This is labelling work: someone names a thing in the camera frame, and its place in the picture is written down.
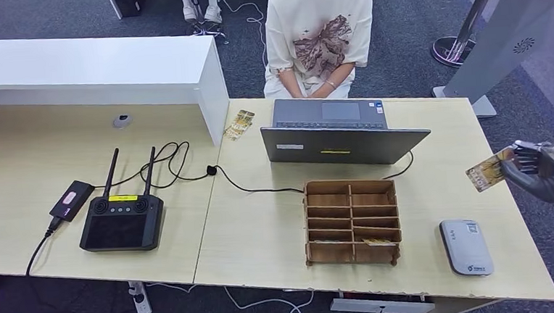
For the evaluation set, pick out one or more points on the person's right forearm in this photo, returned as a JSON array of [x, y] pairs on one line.
[[293, 83]]

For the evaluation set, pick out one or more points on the white power strip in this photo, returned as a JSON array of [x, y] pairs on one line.
[[140, 301]]

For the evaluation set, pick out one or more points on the wooden card organizer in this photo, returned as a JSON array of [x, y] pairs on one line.
[[351, 218]]

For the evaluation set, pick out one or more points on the small grey dome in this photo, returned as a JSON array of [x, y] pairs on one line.
[[122, 121]]

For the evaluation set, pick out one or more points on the grey kiosk stand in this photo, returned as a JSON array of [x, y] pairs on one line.
[[514, 25]]

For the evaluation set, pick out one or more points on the autumn print hotel card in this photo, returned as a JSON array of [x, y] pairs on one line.
[[487, 171], [245, 117], [233, 131]]

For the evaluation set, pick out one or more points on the white counter shelf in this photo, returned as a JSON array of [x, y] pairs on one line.
[[84, 66]]

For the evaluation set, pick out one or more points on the black controller with antennas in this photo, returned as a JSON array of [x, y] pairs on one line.
[[120, 231]]

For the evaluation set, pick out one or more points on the white flat metal bar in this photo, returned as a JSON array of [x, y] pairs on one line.
[[380, 307]]

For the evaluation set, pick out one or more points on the grey white card reader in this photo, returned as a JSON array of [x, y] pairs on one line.
[[466, 249]]

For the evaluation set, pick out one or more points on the person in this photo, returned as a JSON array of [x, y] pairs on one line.
[[318, 8]]

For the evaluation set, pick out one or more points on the tan room key card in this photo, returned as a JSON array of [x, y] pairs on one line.
[[377, 241]]

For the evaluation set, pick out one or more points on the white shoe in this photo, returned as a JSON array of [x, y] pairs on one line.
[[213, 13], [189, 12]]

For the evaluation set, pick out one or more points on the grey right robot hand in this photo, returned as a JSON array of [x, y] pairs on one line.
[[532, 159]]

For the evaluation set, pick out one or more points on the chrome stanchion post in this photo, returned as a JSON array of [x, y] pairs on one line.
[[453, 51]]

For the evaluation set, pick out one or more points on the black box with pink label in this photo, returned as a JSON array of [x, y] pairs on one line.
[[71, 200]]

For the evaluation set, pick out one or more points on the grey laptop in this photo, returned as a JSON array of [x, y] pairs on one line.
[[346, 146]]

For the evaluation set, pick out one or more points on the black star chair base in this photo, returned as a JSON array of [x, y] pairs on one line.
[[208, 30]]

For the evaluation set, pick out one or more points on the black box with white panel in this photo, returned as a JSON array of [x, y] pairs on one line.
[[128, 3]]

